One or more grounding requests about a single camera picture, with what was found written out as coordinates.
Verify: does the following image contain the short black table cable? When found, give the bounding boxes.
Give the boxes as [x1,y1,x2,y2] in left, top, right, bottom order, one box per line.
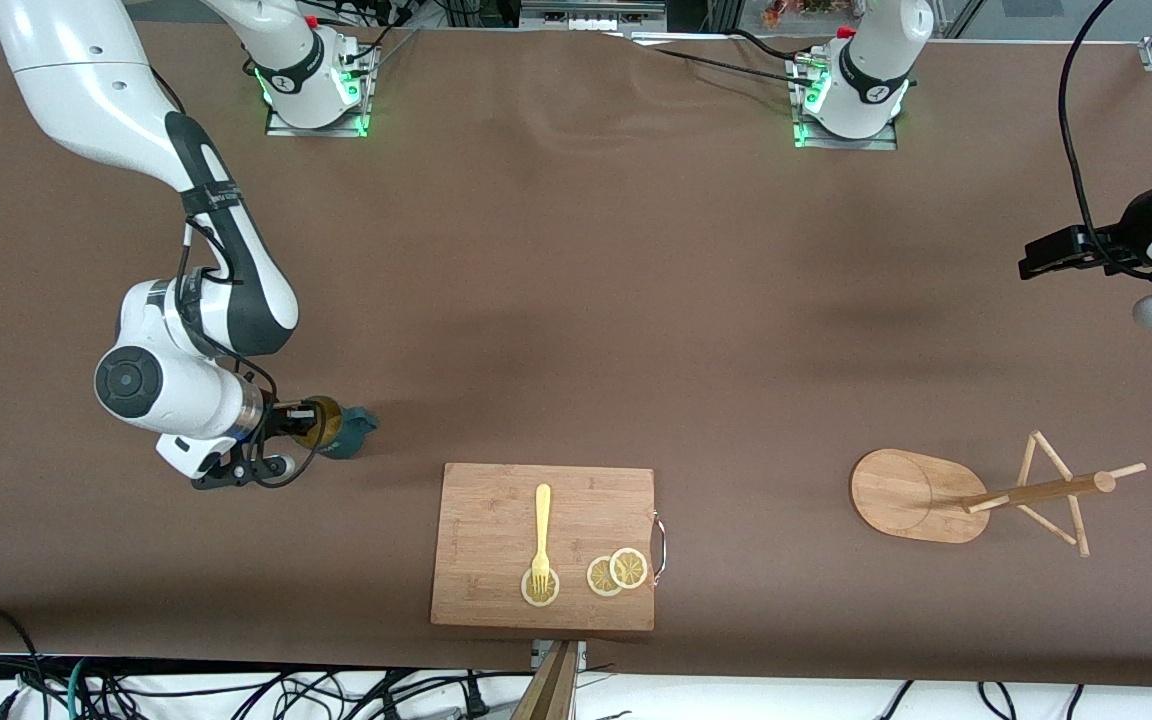
[731,28,809,64]

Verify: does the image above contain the grey power strip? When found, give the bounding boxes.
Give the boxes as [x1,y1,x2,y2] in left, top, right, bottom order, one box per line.
[521,0,667,31]

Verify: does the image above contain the black right base cable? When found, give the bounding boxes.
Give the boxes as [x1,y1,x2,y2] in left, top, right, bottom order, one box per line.
[321,0,422,69]

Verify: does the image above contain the yellow plastic fork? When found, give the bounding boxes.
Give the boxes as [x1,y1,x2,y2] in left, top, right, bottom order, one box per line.
[531,484,553,596]

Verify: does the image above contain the teal ribbed cup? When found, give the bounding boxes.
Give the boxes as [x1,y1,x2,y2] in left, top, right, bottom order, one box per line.
[301,395,378,460]

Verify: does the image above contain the wooden cup rack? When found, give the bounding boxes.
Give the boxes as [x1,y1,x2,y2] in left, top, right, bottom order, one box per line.
[850,432,1147,558]

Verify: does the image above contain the teal floor cable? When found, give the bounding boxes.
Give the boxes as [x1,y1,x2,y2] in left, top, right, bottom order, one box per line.
[64,657,93,720]

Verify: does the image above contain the wooden post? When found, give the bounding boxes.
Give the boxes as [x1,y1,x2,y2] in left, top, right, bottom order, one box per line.
[511,640,579,720]

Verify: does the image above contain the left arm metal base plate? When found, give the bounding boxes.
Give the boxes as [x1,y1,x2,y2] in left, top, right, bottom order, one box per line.
[791,55,899,151]

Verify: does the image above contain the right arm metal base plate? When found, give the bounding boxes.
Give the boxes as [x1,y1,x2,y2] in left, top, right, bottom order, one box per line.
[264,40,379,138]

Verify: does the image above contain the wooden cutting board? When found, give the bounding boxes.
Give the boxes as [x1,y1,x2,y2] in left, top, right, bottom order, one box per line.
[430,462,657,632]

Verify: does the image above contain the long black table cable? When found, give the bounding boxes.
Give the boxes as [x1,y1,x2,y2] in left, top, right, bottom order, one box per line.
[626,35,822,91]

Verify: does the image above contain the brown table cover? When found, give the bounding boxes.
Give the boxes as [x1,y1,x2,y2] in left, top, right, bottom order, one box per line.
[0,20,1152,691]

